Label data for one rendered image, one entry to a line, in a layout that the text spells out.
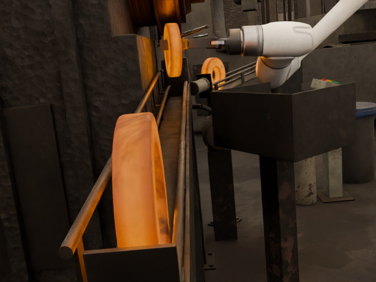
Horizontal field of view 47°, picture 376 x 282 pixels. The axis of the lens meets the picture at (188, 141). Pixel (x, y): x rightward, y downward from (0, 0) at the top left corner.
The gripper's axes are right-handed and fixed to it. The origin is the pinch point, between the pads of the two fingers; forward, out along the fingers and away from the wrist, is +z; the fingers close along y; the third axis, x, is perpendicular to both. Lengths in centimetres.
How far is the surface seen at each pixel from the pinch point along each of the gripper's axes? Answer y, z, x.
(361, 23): 377, -202, 20
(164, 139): -31.6, 1.4, -21.9
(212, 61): 62, -15, -7
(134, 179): -96, 0, -12
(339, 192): 82, -80, -77
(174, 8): 5.0, -1.1, 10.6
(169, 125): -18.6, 0.9, -20.9
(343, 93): -37, -38, -12
